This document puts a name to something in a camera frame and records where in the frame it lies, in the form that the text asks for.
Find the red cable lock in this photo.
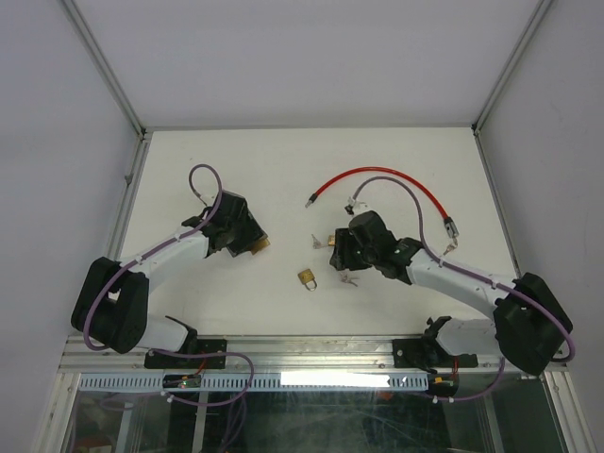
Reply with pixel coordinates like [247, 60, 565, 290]
[304, 165, 461, 239]

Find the silver key pair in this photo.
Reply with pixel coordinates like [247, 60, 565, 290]
[311, 235, 326, 249]

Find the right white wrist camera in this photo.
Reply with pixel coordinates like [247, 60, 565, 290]
[344, 198, 370, 217]

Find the black mounting plate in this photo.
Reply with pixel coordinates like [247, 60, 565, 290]
[143, 337, 228, 370]
[392, 337, 478, 373]

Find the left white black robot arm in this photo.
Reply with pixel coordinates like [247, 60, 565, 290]
[71, 191, 268, 367]

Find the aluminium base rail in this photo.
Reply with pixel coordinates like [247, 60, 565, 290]
[57, 333, 567, 377]

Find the silver key bunch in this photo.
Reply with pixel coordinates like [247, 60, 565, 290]
[444, 238, 459, 255]
[340, 273, 359, 287]

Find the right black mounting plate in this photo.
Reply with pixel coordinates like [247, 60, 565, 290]
[392, 337, 478, 373]

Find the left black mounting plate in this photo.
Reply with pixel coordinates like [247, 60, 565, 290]
[143, 337, 228, 370]

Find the large brass padlock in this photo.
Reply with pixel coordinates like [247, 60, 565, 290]
[250, 238, 270, 255]

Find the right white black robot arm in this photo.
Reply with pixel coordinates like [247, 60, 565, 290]
[329, 210, 573, 376]

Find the white slotted cable duct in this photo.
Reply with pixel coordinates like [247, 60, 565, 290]
[79, 371, 428, 393]

